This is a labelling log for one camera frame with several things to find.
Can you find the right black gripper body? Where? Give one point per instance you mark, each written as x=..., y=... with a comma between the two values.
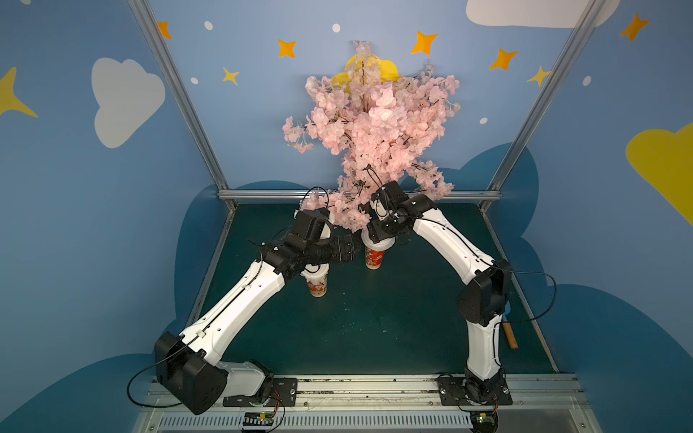
x=376, y=215

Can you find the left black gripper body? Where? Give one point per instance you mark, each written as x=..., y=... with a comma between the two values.
x=336, y=249

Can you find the red paper cup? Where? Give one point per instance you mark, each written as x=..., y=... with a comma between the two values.
x=318, y=287
x=374, y=259

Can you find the white cup lid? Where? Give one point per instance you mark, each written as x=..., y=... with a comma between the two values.
x=380, y=246
x=315, y=272

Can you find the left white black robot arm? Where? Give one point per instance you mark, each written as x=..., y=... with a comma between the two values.
x=189, y=366

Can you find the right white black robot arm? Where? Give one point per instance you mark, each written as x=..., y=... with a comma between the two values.
x=484, y=298

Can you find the pink cherry blossom tree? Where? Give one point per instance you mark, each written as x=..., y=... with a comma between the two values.
x=371, y=116

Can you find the left circuit board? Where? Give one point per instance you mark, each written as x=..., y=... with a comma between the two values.
x=263, y=420

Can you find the circuit board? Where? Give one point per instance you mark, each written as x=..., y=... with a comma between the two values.
x=263, y=420
x=484, y=422

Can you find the right circuit board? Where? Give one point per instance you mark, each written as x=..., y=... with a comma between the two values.
x=484, y=422

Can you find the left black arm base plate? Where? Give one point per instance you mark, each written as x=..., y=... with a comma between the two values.
x=271, y=391

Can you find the blue fork wooden handle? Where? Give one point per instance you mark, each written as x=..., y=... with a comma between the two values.
x=508, y=329

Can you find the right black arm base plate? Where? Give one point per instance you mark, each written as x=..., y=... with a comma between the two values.
x=458, y=391

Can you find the aluminium front rail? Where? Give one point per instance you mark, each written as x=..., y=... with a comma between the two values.
x=386, y=403

